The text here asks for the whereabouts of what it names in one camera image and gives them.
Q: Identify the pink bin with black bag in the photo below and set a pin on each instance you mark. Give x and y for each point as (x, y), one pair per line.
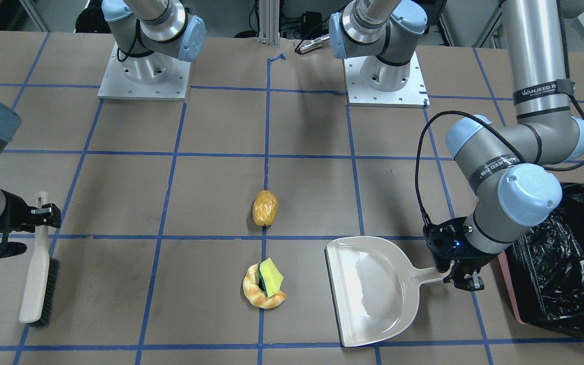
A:
(544, 270)

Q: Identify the beige hand brush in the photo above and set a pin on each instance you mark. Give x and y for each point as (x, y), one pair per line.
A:
(41, 278)

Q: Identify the yellow potato toy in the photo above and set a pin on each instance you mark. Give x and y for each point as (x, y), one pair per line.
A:
(265, 208)

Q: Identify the aluminium frame post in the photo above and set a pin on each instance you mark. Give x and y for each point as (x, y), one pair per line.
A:
(269, 22)

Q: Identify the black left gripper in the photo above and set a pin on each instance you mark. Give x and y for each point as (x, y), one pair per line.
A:
(466, 267)

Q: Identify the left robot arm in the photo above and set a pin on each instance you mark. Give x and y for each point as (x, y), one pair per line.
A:
(510, 169)

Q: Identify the toy bread croissant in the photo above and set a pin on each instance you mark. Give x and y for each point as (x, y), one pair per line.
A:
(254, 293)

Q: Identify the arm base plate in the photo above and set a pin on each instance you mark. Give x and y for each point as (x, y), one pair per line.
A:
(155, 77)
(371, 83)

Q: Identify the yellow green sponge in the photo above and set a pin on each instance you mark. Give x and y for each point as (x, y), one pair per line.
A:
(270, 277)

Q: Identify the beige plastic dustpan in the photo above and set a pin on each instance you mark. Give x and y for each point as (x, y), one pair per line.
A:
(375, 288)

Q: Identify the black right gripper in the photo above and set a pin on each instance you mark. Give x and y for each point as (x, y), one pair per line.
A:
(16, 211)

